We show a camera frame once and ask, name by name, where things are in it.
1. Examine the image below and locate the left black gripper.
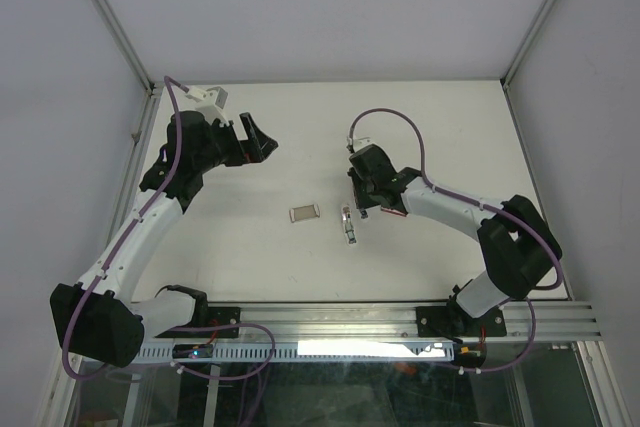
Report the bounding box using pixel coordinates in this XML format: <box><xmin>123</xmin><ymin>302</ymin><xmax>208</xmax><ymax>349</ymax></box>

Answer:
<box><xmin>194</xmin><ymin>112</ymin><xmax>277</xmax><ymax>173</ymax></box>

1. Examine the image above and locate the red white staple box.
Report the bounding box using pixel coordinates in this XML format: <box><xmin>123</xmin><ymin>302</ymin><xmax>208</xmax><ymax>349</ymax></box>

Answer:
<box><xmin>289</xmin><ymin>204</ymin><xmax>320</xmax><ymax>223</ymax></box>

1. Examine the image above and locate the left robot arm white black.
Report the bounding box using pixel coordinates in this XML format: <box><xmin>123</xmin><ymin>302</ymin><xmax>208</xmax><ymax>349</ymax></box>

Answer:
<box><xmin>50</xmin><ymin>110</ymin><xmax>278</xmax><ymax>367</ymax></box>

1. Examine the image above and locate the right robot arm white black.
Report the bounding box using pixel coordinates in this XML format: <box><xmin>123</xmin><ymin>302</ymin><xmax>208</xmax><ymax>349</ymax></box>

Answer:
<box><xmin>348</xmin><ymin>143</ymin><xmax>562</xmax><ymax>334</ymax></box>

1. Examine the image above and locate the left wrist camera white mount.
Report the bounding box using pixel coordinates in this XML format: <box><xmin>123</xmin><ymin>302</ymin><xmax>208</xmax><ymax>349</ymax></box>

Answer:
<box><xmin>186</xmin><ymin>86</ymin><xmax>228</xmax><ymax>124</ymax></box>

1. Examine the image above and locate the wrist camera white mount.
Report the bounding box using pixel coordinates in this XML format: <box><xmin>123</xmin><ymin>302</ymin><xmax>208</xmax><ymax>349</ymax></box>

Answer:
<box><xmin>186</xmin><ymin>86</ymin><xmax>228</xmax><ymax>124</ymax></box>
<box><xmin>346</xmin><ymin>136</ymin><xmax>372</xmax><ymax>154</ymax></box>

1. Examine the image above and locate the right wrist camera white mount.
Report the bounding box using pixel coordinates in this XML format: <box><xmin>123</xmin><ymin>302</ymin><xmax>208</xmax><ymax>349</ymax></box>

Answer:
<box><xmin>346</xmin><ymin>136</ymin><xmax>372</xmax><ymax>154</ymax></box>

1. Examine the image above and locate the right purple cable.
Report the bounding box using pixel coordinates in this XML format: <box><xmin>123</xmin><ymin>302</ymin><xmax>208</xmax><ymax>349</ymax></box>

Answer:
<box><xmin>348</xmin><ymin>108</ymin><xmax>564</xmax><ymax>376</ymax></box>

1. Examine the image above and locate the purple cable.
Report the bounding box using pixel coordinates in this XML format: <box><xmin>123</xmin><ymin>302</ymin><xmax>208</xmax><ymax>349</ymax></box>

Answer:
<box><xmin>61</xmin><ymin>75</ymin><xmax>276</xmax><ymax>381</ymax></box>
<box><xmin>348</xmin><ymin>108</ymin><xmax>564</xmax><ymax>376</ymax></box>

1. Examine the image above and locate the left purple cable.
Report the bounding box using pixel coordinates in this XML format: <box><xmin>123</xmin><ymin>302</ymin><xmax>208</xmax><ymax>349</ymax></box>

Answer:
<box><xmin>61</xmin><ymin>75</ymin><xmax>276</xmax><ymax>381</ymax></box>

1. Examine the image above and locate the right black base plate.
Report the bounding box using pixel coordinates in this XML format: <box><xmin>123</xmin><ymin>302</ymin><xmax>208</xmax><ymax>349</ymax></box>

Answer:
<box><xmin>415</xmin><ymin>305</ymin><xmax>507</xmax><ymax>342</ymax></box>

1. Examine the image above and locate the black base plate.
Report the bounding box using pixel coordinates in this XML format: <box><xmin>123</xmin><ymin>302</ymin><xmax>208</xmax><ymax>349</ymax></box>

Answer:
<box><xmin>415</xmin><ymin>305</ymin><xmax>507</xmax><ymax>342</ymax></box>
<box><xmin>204</xmin><ymin>306</ymin><xmax>241</xmax><ymax>341</ymax></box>

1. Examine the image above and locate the white slotted cable duct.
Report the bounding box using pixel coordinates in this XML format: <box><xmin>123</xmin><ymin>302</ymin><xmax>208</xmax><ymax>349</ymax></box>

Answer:
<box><xmin>135</xmin><ymin>340</ymin><xmax>454</xmax><ymax>363</ymax></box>

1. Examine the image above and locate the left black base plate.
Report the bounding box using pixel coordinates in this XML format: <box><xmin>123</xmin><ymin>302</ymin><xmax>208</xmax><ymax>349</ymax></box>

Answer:
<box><xmin>204</xmin><ymin>306</ymin><xmax>241</xmax><ymax>341</ymax></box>

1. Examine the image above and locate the left aluminium frame post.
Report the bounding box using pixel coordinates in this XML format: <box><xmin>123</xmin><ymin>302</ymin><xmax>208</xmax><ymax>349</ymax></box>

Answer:
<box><xmin>91</xmin><ymin>0</ymin><xmax>155</xmax><ymax>95</ymax></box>

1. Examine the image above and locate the aluminium frame post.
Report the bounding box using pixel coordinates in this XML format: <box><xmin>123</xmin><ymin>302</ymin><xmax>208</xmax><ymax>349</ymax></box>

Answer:
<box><xmin>501</xmin><ymin>0</ymin><xmax>589</xmax><ymax>89</ymax></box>
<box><xmin>91</xmin><ymin>0</ymin><xmax>155</xmax><ymax>95</ymax></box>

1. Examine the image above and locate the aluminium front rail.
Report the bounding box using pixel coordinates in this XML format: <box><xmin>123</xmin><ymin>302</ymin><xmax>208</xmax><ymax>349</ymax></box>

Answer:
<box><xmin>129</xmin><ymin>300</ymin><xmax>601</xmax><ymax>344</ymax></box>

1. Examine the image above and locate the right aluminium frame post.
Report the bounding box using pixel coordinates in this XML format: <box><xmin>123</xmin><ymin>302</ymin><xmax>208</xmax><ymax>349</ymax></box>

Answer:
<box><xmin>501</xmin><ymin>0</ymin><xmax>589</xmax><ymax>89</ymax></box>

